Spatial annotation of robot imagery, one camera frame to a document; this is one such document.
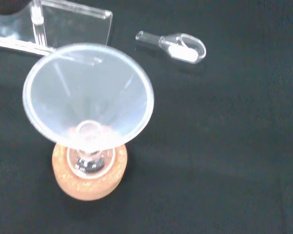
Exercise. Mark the clear funnel stand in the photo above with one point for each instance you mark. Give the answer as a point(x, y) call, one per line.
point(70, 26)

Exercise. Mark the round-bottom glass flask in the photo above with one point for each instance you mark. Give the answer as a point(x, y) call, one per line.
point(88, 167)

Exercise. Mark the black bench cloth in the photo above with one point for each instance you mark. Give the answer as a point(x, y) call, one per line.
point(222, 146)

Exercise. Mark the white oblong pellet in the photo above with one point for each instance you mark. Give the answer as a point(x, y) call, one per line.
point(183, 53)

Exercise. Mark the clear plastic funnel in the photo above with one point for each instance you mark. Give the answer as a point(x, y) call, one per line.
point(63, 97)

